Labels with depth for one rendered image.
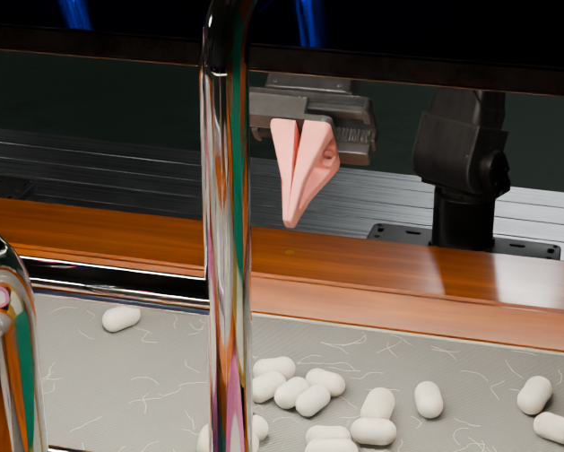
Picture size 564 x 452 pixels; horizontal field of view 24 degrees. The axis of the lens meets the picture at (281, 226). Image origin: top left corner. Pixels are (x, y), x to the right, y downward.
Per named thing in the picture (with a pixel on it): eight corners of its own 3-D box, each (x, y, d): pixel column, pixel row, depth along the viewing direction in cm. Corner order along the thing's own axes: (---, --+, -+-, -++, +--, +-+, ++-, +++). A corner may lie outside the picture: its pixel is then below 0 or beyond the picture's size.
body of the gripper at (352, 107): (367, 117, 99) (383, 36, 102) (238, 106, 102) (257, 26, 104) (376, 158, 105) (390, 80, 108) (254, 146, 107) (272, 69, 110)
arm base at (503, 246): (561, 211, 127) (568, 184, 133) (361, 187, 132) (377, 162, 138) (554, 283, 131) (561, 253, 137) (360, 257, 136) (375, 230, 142)
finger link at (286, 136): (343, 212, 96) (366, 102, 100) (250, 202, 98) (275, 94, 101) (354, 249, 102) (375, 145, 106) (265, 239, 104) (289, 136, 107)
